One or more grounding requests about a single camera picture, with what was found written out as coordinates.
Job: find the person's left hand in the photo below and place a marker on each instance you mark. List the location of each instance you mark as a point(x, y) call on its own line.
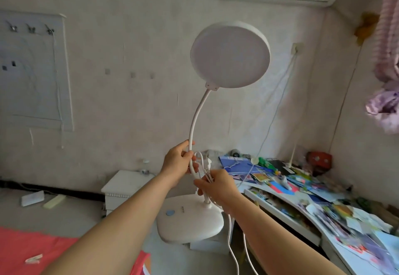
point(174, 164)

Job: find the person's right hand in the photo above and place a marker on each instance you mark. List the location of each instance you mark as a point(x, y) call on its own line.
point(223, 187)

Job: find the person's right thumb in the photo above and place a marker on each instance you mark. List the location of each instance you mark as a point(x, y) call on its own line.
point(203, 185)

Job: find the person's left thumb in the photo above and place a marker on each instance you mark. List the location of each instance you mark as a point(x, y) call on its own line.
point(187, 145)

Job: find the white round-head desk lamp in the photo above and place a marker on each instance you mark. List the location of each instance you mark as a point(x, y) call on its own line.
point(230, 55)

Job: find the person's right forearm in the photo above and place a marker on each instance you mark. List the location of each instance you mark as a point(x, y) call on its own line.
point(274, 243)

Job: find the person's left forearm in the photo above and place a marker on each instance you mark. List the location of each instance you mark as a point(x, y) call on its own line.
point(118, 231)

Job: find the blue book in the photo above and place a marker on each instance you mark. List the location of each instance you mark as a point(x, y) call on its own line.
point(238, 164)

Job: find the small round grey gadget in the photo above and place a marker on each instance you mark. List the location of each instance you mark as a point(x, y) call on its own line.
point(235, 153)

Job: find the white bedside cabinet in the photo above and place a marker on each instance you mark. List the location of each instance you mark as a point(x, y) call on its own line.
point(124, 186)

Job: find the red toy box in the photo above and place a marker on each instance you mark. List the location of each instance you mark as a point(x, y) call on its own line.
point(319, 159)

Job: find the white curved desk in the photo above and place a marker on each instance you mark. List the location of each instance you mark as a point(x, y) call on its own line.
point(314, 240)

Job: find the pile of colourful papers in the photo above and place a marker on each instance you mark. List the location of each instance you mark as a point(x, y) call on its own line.
point(327, 200)

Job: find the pale yellow power strip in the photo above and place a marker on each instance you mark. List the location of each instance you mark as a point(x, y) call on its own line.
point(54, 201)

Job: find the white flat box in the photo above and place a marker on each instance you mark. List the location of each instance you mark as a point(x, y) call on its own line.
point(32, 198)

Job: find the red bed sheet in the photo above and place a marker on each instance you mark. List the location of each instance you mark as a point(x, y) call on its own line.
point(37, 250)

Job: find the white plastic clip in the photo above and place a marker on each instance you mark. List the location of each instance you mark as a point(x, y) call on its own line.
point(33, 259)

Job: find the purple crumpled cloth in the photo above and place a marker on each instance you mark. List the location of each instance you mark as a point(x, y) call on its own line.
point(385, 106)

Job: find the yellow plush toy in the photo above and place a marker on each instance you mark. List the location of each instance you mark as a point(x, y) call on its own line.
point(367, 28)

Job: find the pink striped hanging garment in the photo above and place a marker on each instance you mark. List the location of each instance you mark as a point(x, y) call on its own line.
point(388, 28)

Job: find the white wall board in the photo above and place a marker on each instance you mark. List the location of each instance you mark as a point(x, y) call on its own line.
point(34, 75)

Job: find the metal wall hook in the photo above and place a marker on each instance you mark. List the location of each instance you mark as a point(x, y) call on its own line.
point(30, 28)
point(12, 26)
point(49, 30)

